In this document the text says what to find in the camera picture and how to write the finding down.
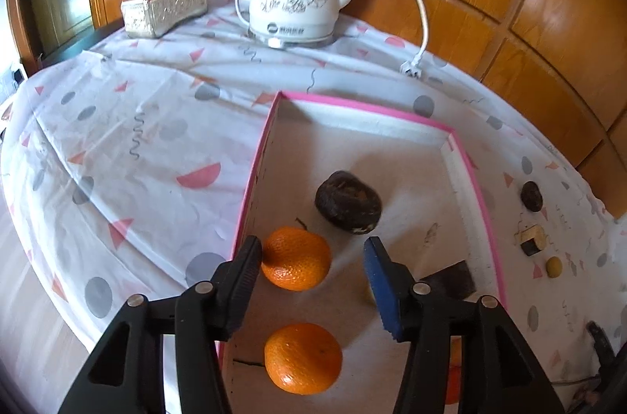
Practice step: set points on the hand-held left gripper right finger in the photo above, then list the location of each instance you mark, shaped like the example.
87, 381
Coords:
382, 286

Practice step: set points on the yellow-green small potato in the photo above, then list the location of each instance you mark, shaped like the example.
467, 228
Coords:
554, 267

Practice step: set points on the small orange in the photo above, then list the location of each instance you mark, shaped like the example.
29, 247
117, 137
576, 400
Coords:
296, 260

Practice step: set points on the large orange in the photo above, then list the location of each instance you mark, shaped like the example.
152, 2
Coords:
302, 357

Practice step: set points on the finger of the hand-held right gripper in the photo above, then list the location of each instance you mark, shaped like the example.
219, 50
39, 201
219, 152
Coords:
601, 343

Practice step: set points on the patterned white tablecloth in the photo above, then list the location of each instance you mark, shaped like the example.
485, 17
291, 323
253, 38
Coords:
122, 140

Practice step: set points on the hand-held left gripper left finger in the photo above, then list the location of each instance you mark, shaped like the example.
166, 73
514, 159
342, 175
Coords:
240, 291

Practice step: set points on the embossed gold tissue box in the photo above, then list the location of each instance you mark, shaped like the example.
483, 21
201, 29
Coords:
164, 5

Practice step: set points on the pink-rimmed white box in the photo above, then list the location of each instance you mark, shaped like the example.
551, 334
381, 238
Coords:
372, 149

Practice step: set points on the cut eggplant piece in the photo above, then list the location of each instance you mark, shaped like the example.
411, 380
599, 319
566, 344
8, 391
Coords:
531, 240

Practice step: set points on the small dark brown fruit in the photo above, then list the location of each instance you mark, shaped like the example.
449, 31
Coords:
531, 196

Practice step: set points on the large dark brown fruit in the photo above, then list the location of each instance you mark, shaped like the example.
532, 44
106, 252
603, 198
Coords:
348, 201

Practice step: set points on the red tomato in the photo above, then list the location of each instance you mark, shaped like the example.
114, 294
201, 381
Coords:
454, 375

